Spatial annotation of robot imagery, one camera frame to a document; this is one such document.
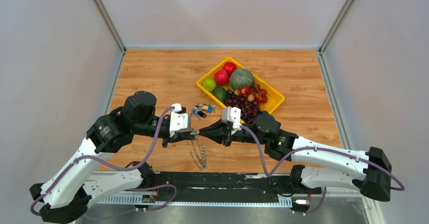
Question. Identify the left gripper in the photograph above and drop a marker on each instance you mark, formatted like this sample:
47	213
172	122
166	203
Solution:
180	136

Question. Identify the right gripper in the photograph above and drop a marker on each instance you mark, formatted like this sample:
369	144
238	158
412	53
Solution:
220	132

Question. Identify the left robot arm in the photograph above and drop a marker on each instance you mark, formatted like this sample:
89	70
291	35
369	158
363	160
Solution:
87	177

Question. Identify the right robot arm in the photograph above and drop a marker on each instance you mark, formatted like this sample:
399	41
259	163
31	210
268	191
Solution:
369	172

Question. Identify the pile of tagged keys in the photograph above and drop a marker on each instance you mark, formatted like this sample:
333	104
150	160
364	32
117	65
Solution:
201	110

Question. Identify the purple grape bunch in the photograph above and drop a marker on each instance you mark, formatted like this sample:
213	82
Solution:
249	110

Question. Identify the dark green lime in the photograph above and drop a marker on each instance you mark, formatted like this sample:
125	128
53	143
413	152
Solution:
220	93

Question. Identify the light green apple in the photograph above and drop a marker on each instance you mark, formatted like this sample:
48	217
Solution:
209	84

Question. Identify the yellow plastic tray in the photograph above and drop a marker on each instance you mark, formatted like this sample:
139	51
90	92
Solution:
275	98

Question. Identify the red apple near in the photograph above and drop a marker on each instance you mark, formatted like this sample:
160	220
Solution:
221	77

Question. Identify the red apple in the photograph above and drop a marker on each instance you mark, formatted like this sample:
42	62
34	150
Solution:
221	77
229	67

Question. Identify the green netted melon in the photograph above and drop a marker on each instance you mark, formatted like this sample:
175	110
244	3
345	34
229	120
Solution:
241	77

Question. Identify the red apple far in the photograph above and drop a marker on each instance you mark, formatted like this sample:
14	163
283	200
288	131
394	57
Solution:
229	67

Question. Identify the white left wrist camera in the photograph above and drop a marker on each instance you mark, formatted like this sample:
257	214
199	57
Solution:
179	120

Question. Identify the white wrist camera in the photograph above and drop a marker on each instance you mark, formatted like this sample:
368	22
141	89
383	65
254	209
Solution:
232	115
179	120

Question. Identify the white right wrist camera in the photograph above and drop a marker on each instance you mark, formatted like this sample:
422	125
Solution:
232	115

